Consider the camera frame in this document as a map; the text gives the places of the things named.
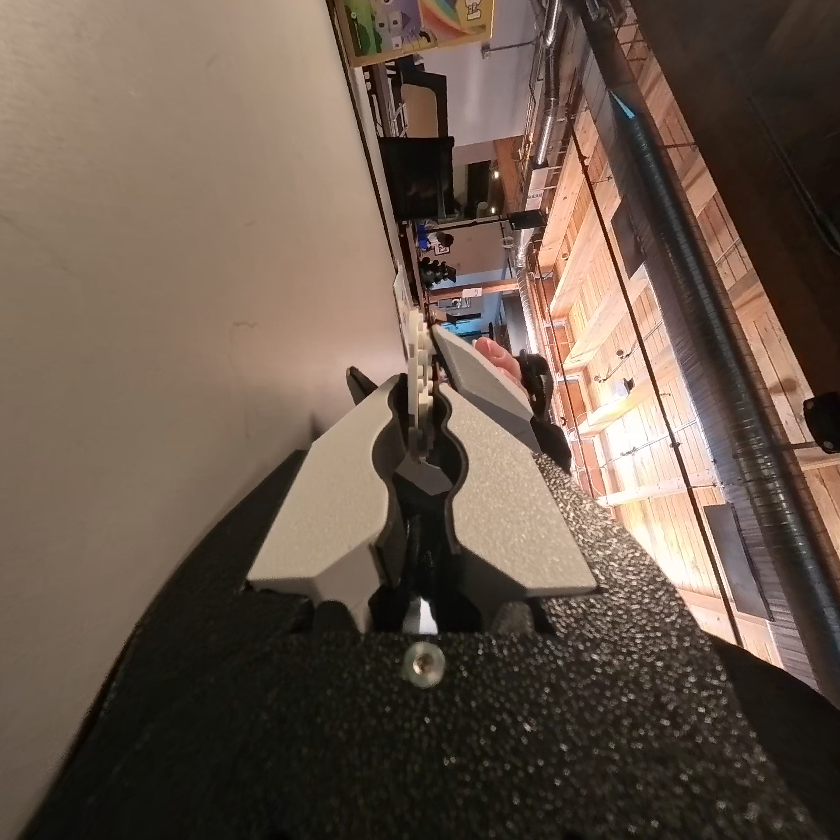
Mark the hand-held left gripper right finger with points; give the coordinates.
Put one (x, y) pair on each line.
(518, 525)

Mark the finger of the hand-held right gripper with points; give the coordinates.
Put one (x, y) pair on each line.
(479, 380)
(359, 388)

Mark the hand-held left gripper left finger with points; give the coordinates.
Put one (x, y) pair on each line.
(321, 518)

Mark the white round lego plate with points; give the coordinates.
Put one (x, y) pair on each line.
(418, 354)

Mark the yellow lego set box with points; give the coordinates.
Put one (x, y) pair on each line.
(407, 26)

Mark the person's right hand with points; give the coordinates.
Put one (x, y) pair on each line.
(502, 367)

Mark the dark ribbed ceiling pipe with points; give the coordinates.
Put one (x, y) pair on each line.
(699, 262)

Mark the person's black sweater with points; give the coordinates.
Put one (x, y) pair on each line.
(787, 682)

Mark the silver ventilation duct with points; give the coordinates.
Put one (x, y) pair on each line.
(544, 98)

